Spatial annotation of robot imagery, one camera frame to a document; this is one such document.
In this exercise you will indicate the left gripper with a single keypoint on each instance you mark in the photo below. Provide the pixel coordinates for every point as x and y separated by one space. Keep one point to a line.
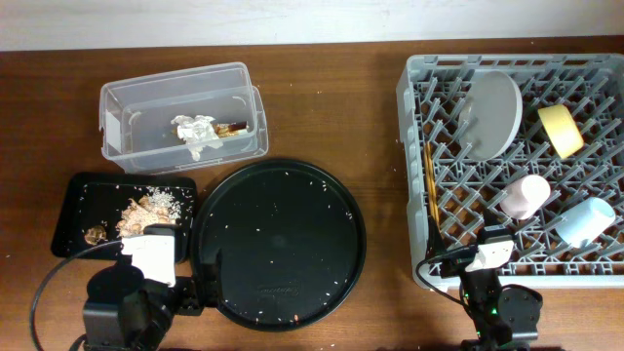
192 301

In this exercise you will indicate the round black serving tray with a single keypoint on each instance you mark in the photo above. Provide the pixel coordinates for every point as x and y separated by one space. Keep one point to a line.
293 243

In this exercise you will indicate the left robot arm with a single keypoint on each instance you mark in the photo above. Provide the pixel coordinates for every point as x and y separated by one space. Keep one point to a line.
132 305

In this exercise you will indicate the clear plastic storage bin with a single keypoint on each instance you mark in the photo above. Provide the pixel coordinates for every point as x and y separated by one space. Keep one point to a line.
135 118

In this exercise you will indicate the yellow bowl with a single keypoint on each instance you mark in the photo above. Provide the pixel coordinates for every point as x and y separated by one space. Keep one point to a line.
561 129

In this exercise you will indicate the black rectangular tray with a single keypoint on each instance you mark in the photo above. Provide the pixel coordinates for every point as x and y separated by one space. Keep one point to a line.
98 199

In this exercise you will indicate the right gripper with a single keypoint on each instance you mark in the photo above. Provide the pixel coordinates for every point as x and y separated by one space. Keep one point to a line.
455 258

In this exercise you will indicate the peanut shells and rice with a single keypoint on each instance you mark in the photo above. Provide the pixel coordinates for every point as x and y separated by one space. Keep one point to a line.
130 218

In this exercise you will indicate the pink cup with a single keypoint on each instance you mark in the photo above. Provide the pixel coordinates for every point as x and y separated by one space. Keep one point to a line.
525 196

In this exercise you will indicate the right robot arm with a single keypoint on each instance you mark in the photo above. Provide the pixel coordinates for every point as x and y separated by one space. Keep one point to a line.
505 317

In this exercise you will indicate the grey dishwasher rack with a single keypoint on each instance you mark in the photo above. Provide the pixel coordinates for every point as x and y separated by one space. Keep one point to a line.
455 190

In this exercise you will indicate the light blue cup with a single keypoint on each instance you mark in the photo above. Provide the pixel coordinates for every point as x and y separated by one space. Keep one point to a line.
583 223

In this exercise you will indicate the grey round plate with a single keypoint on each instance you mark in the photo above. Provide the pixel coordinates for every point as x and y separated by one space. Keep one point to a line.
491 116

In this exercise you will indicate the white tissue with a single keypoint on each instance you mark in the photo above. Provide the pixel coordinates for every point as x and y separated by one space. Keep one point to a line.
197 132

